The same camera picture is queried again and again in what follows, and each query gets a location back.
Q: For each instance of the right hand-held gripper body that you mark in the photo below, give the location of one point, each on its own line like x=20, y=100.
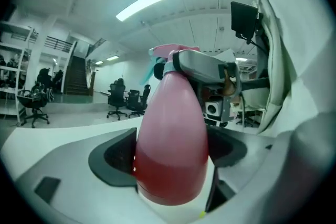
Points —
x=215, y=108

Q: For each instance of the small ceiling light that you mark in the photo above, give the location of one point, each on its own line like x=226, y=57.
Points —
x=99, y=62
x=112, y=57

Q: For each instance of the person's white shirt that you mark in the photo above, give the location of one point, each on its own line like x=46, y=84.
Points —
x=296, y=47

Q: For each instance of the black office chair with clutter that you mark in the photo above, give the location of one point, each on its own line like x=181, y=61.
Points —
x=35, y=102

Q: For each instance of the dark wooden staircase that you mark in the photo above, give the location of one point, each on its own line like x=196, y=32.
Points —
x=76, y=76

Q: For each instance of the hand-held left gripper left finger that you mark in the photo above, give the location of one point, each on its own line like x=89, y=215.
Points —
x=65, y=154

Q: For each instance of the black chest-mounted box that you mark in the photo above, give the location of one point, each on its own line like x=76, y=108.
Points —
x=243, y=18

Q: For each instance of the white metal shelf rack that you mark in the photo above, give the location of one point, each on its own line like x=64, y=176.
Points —
x=13, y=60

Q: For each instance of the mezzanine railing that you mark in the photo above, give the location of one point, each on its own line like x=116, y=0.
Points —
x=59, y=44

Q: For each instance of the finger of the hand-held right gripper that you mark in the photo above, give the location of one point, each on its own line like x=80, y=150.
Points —
x=199, y=61
x=158, y=70

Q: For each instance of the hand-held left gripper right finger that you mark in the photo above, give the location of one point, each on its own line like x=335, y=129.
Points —
x=252, y=165

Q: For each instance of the black high-back office chair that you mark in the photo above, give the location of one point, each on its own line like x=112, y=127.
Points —
x=117, y=97

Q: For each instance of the pink spray head teal trigger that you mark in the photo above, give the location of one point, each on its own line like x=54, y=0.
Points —
x=168, y=52

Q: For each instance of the long ceiling light panel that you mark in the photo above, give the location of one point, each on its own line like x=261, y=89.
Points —
x=141, y=5

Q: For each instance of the person's right hand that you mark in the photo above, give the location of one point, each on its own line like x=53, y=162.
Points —
x=229, y=86

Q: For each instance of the pink spray bottle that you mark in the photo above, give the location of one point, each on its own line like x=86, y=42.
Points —
x=172, y=123

